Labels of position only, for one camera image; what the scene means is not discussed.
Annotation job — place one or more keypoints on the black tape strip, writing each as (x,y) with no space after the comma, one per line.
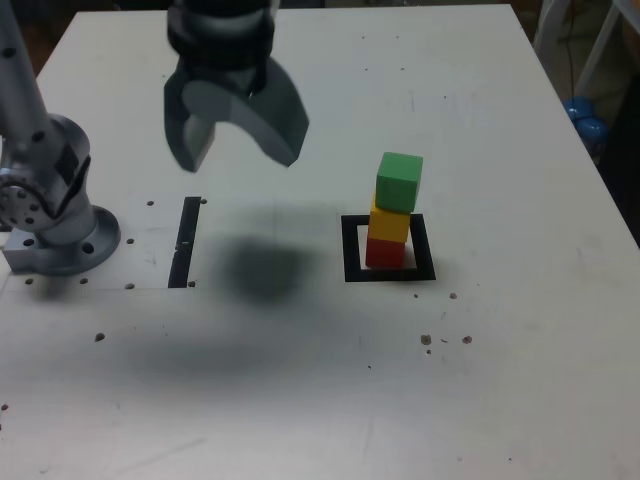
(184,240)

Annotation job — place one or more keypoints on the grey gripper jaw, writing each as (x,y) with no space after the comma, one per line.
(275,120)

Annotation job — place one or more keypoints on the blue round object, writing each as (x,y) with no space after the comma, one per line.
(592,130)

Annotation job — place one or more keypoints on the white frame bar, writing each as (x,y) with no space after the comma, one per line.
(602,45)
(550,20)

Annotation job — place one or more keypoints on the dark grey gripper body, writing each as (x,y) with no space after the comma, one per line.
(225,77)

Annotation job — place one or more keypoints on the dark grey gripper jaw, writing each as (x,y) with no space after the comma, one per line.
(175,130)

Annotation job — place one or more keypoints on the red cube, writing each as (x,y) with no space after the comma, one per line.
(384,254)

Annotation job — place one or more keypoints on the yellow cube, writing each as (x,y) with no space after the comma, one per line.
(387,227)

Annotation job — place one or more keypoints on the black tape square outline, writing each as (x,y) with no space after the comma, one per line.
(390,276)

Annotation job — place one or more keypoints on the green cube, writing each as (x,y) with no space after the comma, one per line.
(397,185)

